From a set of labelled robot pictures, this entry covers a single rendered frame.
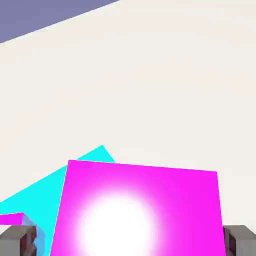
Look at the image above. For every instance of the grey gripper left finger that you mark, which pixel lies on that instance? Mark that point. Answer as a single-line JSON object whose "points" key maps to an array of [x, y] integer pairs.
{"points": [[14, 242]]}

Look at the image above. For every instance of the small magenta cube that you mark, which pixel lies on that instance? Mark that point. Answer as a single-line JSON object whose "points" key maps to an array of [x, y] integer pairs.
{"points": [[12, 219]]}

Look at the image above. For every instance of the large magenta box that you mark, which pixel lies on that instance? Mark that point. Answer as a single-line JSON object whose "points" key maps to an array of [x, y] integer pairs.
{"points": [[180, 200]]}

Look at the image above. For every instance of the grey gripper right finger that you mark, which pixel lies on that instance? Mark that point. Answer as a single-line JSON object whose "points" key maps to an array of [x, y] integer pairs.
{"points": [[243, 242]]}

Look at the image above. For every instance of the large cyan box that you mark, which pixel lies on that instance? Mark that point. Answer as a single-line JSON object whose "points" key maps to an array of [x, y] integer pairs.
{"points": [[40, 196]]}

